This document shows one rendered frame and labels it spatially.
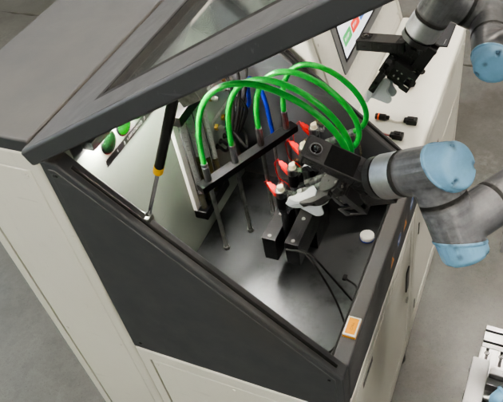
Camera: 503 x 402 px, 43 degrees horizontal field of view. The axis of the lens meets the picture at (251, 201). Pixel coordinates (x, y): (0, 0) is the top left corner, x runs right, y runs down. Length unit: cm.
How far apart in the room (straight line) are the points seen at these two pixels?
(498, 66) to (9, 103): 94
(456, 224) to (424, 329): 164
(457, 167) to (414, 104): 104
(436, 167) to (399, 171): 7
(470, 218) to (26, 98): 87
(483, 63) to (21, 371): 221
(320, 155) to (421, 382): 156
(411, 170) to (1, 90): 85
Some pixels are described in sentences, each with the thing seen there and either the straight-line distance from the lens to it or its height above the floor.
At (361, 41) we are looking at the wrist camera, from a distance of 146.
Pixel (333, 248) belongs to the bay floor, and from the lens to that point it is 176.
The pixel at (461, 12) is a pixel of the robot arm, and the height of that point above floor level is 150.
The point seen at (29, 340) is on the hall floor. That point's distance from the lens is 293.
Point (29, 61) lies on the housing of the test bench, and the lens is 147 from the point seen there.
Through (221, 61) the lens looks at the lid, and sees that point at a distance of 82.
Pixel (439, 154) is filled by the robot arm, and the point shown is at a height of 156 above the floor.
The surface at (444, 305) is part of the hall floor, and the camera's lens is 267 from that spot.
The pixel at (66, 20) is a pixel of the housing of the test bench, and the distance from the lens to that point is 159.
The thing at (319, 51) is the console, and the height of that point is 125.
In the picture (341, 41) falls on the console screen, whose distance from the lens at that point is 185.
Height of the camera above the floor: 218
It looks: 45 degrees down
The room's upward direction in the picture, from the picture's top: 12 degrees counter-clockwise
